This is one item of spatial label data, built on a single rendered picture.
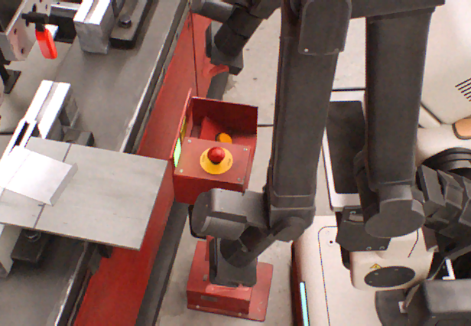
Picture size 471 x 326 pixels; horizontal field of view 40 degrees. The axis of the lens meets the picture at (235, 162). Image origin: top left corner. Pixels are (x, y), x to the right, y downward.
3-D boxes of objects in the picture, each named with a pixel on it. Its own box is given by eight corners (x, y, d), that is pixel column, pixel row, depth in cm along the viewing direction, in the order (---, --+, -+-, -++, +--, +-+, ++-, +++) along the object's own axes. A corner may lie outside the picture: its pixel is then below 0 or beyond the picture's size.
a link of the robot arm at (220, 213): (310, 228, 83) (304, 172, 88) (231, 210, 79) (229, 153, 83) (265, 265, 92) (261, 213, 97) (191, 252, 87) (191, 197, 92)
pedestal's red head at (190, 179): (242, 213, 149) (243, 169, 134) (175, 202, 151) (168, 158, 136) (256, 144, 160) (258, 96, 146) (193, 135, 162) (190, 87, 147)
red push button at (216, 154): (223, 171, 142) (223, 161, 139) (206, 167, 143) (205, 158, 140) (226, 156, 144) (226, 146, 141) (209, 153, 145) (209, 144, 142)
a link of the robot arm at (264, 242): (293, 236, 89) (290, 201, 92) (249, 227, 86) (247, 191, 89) (268, 258, 94) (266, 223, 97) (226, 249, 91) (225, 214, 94)
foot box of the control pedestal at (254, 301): (264, 322, 203) (265, 308, 193) (186, 308, 205) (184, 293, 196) (274, 265, 214) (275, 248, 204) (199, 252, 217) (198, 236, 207)
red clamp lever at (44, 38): (57, 62, 109) (43, 19, 101) (34, 58, 110) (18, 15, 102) (61, 54, 110) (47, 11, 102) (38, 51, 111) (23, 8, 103)
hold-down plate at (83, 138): (41, 269, 118) (37, 262, 115) (13, 264, 118) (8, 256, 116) (95, 139, 134) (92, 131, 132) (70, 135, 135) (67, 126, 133)
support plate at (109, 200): (139, 251, 107) (138, 249, 106) (-9, 222, 110) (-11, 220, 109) (168, 163, 117) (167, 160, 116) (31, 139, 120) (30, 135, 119)
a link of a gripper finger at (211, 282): (189, 301, 101) (215, 278, 94) (189, 259, 105) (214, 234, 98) (228, 308, 103) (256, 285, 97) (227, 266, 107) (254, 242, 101)
